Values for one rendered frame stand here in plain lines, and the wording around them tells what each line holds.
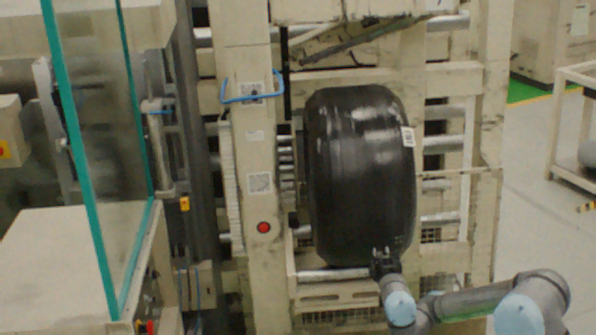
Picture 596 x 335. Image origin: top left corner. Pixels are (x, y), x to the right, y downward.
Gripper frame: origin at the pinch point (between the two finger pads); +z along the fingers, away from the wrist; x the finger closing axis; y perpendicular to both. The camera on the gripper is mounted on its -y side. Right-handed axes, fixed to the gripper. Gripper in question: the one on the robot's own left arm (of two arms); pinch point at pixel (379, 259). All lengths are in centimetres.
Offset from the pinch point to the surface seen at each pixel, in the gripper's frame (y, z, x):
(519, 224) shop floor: -80, 186, -116
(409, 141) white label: 35.4, 1.9, -10.1
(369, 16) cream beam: 68, 35, -5
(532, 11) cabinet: 22, 428, -216
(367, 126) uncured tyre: 40.4, 4.3, 1.5
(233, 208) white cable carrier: 13.5, 16.8, 43.3
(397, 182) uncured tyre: 25.5, -4.3, -5.1
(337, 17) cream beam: 69, 35, 5
